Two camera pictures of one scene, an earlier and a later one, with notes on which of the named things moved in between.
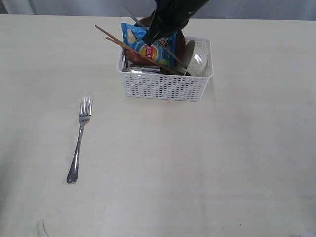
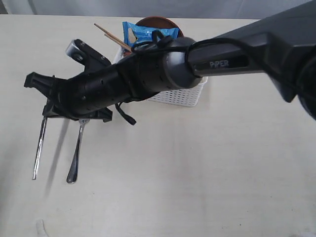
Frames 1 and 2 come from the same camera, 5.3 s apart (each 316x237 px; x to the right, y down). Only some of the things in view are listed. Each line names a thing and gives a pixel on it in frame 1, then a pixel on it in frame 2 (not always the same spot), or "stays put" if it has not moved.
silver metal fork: (85, 108) stays put
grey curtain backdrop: (219, 9) stays put
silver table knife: (173, 55) -> (36, 160)
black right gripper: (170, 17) -> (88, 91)
